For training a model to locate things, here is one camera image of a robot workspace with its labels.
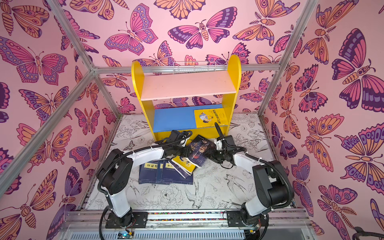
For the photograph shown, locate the yellow cartoon boy book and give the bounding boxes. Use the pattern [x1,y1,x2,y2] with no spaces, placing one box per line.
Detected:
[172,156,196,175]

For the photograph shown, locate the dark blue portrait book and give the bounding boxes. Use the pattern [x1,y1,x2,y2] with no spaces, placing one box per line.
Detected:
[186,135,217,168]

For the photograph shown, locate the yellow cartoon girl book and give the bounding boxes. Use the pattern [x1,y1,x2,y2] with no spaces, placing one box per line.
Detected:
[194,108,229,129]

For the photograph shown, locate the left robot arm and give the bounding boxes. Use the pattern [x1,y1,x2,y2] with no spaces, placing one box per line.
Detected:
[97,130,193,227]

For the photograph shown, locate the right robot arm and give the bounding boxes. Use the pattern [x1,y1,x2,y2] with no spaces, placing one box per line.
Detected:
[209,136,295,226]

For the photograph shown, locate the navy book middle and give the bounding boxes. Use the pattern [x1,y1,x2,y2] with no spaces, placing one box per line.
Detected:
[156,160,164,184]

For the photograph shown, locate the navy book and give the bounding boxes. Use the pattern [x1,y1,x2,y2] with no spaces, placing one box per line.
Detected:
[160,161,194,185]
[139,162,158,184]
[156,160,164,184]

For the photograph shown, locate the navy book right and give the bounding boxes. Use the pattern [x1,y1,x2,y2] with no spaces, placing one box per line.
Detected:
[160,161,194,185]

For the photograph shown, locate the navy book left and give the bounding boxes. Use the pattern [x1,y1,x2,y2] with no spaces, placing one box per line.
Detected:
[139,162,158,184]

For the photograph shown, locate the yellow pink blue bookshelf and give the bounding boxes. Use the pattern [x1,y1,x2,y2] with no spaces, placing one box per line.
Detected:
[131,55,242,140]

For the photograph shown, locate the small green circuit board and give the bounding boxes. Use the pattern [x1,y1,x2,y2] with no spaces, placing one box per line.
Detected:
[118,231,134,240]

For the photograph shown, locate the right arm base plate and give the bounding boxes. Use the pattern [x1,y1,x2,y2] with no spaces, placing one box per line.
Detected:
[224,210,267,228]

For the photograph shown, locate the white wire basket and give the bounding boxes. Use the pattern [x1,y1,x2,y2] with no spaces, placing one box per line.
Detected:
[172,60,228,74]

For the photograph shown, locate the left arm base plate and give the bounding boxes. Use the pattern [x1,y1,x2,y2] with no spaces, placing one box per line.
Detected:
[105,212,149,229]

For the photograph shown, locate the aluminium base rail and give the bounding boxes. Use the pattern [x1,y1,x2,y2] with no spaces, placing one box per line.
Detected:
[57,209,317,240]

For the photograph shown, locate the aluminium frame bars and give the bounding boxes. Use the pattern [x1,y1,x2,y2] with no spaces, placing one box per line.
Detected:
[1,1,318,195]

